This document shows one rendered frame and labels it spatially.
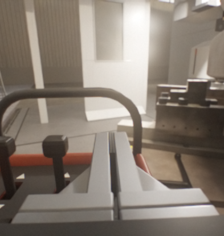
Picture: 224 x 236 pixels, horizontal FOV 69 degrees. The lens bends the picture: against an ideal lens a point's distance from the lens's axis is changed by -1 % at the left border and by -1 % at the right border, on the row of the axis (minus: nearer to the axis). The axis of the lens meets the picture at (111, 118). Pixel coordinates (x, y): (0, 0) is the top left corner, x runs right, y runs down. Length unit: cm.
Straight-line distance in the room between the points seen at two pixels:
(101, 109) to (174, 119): 221
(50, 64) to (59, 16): 331
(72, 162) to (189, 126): 108
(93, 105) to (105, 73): 64
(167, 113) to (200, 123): 22
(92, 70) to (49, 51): 1044
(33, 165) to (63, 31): 1356
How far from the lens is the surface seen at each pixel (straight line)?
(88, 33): 319
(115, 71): 329
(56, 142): 17
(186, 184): 99
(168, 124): 125
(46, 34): 1362
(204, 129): 127
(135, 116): 21
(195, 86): 132
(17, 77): 1350
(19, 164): 26
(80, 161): 24
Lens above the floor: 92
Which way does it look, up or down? 16 degrees down
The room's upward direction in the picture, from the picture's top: 1 degrees counter-clockwise
